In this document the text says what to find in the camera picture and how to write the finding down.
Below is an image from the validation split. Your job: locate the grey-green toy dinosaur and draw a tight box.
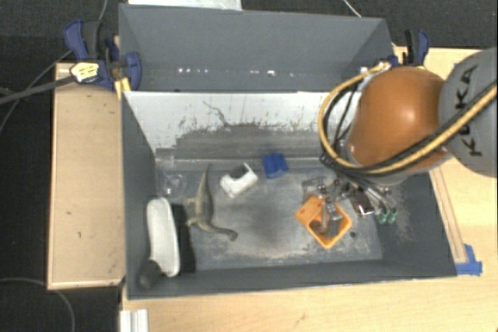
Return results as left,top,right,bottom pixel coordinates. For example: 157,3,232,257
183,163,239,242

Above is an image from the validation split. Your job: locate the white plastic tape holder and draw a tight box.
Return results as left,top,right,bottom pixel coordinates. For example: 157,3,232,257
219,162,259,199

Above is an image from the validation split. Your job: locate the white brush with black handle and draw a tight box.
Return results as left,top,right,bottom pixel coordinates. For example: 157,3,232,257
135,197,191,291

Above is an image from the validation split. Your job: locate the blue plastic block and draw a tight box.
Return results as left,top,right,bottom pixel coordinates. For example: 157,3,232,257
261,152,289,180

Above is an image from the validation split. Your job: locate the grey metal bin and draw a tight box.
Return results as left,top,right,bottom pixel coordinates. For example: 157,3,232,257
117,2,458,300

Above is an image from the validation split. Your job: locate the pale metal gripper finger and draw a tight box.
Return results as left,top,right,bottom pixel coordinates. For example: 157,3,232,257
302,177,328,207
323,202,344,237

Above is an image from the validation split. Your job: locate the clear glass cup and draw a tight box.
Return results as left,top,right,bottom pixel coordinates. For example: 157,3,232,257
157,171,188,201

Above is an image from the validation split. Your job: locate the orange square plastic cup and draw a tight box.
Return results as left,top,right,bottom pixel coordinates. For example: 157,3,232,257
294,196,353,250

